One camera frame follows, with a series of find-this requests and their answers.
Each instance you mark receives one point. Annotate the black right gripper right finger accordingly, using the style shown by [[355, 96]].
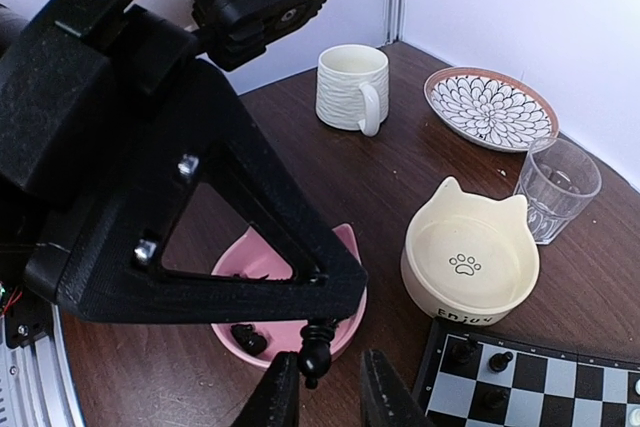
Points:
[[384, 398]]

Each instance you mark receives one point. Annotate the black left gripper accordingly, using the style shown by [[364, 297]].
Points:
[[85, 181]]

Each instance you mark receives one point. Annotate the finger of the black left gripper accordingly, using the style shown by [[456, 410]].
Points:
[[134, 297], [242, 167]]

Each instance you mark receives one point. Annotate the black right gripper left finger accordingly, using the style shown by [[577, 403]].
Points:
[[275, 400]]

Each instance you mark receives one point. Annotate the black chess piece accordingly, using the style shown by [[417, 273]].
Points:
[[314, 358], [251, 341], [462, 352]]

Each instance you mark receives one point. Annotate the black pawn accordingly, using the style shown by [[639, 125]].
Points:
[[500, 361], [495, 399]]

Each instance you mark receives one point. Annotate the black chess piece in bowl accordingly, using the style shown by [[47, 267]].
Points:
[[251, 341]]

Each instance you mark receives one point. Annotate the black white chessboard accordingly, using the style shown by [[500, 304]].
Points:
[[547, 387]]

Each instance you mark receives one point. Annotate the pink cat-shaped bowl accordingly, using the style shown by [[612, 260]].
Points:
[[250, 256]]

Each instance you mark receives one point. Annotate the white mug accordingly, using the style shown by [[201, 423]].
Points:
[[352, 91]]

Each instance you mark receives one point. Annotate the cream cat-shaped bowl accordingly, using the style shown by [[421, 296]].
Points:
[[469, 258]]

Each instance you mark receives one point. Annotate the patterned ceramic plate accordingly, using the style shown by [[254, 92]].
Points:
[[490, 109]]

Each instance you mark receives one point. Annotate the clear drinking glass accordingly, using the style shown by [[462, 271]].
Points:
[[559, 180]]

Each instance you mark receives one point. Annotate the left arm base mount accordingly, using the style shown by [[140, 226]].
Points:
[[27, 317]]

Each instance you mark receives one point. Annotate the aluminium front rail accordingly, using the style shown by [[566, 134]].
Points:
[[37, 388]]

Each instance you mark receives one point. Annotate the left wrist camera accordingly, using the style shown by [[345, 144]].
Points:
[[234, 32]]

